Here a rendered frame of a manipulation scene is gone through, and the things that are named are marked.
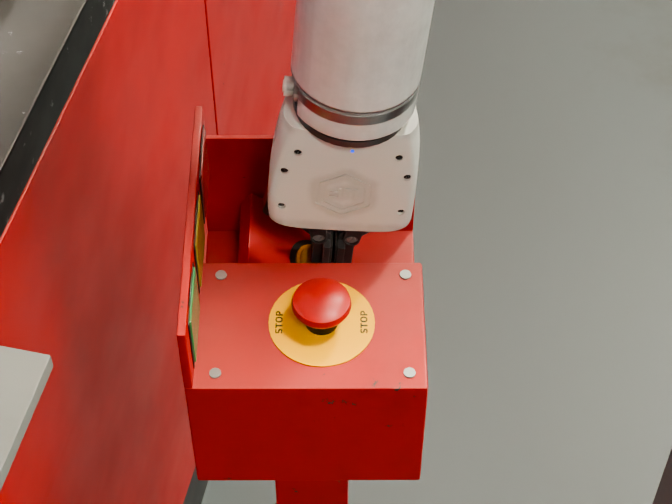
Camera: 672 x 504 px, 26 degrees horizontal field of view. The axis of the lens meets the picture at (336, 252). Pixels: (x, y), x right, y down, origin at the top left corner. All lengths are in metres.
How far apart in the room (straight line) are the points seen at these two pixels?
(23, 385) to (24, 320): 0.36
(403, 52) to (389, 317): 0.20
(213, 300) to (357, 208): 0.12
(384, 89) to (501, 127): 1.30
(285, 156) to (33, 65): 0.19
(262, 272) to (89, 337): 0.25
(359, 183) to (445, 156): 1.17
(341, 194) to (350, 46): 0.15
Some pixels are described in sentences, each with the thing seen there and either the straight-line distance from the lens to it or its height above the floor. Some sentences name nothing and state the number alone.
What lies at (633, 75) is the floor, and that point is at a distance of 2.31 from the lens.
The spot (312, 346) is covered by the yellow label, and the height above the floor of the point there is 0.78.
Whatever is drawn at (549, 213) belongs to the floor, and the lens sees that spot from 2.09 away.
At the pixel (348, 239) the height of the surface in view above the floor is 0.77.
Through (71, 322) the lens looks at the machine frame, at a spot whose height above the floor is 0.65.
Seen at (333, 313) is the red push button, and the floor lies 0.81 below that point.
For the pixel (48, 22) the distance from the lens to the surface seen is 1.07.
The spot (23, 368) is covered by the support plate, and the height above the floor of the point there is 1.00.
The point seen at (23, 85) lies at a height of 0.88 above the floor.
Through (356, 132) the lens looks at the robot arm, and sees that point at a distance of 0.92.
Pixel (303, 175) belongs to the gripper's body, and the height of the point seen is 0.85.
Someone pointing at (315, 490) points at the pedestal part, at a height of 0.52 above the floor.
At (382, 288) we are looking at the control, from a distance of 1.00.
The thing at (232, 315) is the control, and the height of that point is 0.78.
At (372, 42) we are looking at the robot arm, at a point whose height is 0.98.
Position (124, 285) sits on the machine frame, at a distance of 1.29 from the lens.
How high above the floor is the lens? 1.58
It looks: 51 degrees down
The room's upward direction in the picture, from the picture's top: straight up
